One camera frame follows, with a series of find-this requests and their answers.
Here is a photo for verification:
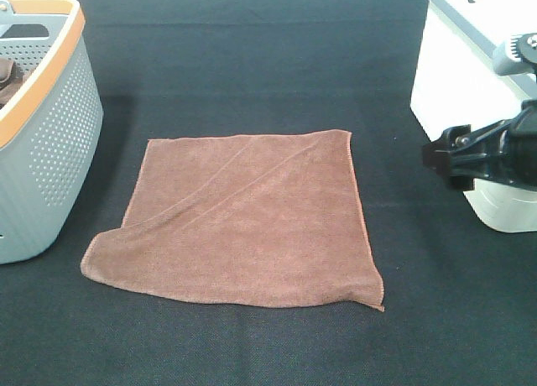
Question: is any grey perforated basket orange rim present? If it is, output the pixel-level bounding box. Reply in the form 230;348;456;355
1;0;103;263

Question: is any white plastic basket grey rim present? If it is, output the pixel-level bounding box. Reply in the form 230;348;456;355
410;0;536;232

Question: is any black fabric table mat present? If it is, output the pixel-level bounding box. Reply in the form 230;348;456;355
1;0;536;385

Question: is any brown microfibre towel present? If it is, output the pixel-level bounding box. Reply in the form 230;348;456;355
81;129;384;309

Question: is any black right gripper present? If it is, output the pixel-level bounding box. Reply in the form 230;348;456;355
422;100;536;190

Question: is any brown towel inside grey basket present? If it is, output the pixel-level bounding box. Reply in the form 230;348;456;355
0;58;31;108

